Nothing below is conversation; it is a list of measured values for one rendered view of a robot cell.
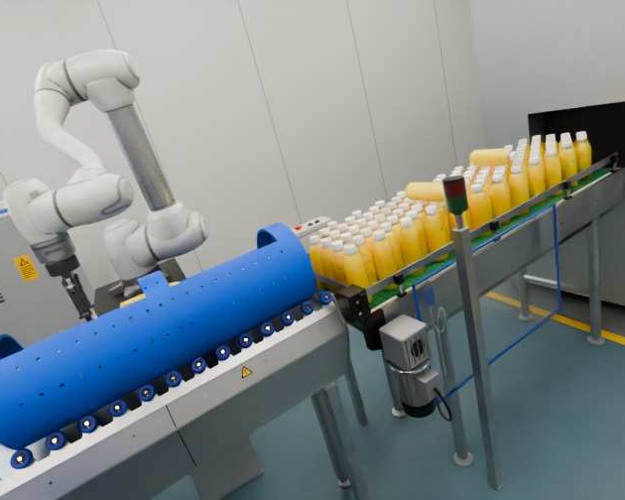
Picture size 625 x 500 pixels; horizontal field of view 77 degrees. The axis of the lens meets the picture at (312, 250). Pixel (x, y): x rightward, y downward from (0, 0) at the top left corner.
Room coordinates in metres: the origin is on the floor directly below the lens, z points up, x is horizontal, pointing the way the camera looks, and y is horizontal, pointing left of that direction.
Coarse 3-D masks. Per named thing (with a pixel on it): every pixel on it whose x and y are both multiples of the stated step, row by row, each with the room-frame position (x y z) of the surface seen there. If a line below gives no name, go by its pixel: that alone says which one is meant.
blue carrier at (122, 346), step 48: (288, 240) 1.17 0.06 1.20; (144, 288) 1.02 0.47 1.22; (192, 288) 1.02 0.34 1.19; (240, 288) 1.04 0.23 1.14; (288, 288) 1.10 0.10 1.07; (0, 336) 0.93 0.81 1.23; (96, 336) 0.90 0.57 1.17; (144, 336) 0.92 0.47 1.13; (192, 336) 0.97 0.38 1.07; (0, 384) 0.80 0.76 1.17; (48, 384) 0.82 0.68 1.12; (96, 384) 0.86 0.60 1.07; (144, 384) 0.94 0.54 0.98; (0, 432) 0.77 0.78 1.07; (48, 432) 0.83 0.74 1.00
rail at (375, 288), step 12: (588, 168) 1.71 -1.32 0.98; (564, 180) 1.64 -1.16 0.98; (576, 180) 1.67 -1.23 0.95; (552, 192) 1.58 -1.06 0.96; (528, 204) 1.51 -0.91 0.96; (504, 216) 1.44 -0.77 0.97; (480, 228) 1.38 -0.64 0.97; (432, 252) 1.28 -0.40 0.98; (444, 252) 1.29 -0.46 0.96; (420, 264) 1.24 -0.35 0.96; (372, 288) 1.15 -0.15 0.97; (384, 288) 1.17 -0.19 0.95
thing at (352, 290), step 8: (344, 288) 1.14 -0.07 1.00; (352, 288) 1.13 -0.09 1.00; (360, 288) 1.11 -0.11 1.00; (344, 296) 1.09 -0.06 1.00; (352, 296) 1.08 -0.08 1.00; (360, 296) 1.08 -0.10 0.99; (344, 304) 1.10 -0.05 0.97; (352, 304) 1.07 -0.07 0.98; (360, 304) 1.09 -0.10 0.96; (368, 304) 1.10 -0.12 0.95; (344, 312) 1.11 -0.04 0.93; (352, 312) 1.07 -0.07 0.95; (360, 312) 1.07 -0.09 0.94; (368, 312) 1.09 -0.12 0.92; (352, 320) 1.08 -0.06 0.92; (360, 320) 1.09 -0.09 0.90
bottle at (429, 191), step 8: (416, 184) 1.50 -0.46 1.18; (424, 184) 1.46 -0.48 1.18; (432, 184) 1.43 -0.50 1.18; (440, 184) 1.40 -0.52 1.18; (408, 192) 1.51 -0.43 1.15; (416, 192) 1.47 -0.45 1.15; (424, 192) 1.44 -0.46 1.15; (432, 192) 1.40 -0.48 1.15; (440, 192) 1.38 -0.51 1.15; (432, 200) 1.42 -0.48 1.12; (440, 200) 1.39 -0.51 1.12
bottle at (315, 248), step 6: (312, 246) 1.40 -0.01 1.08; (318, 246) 1.40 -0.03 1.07; (312, 252) 1.39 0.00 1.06; (318, 252) 1.39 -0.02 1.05; (312, 258) 1.39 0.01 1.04; (318, 258) 1.38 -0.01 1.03; (312, 264) 1.41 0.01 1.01; (318, 264) 1.39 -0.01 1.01; (318, 270) 1.39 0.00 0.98; (318, 282) 1.40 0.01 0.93; (324, 288) 1.39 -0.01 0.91
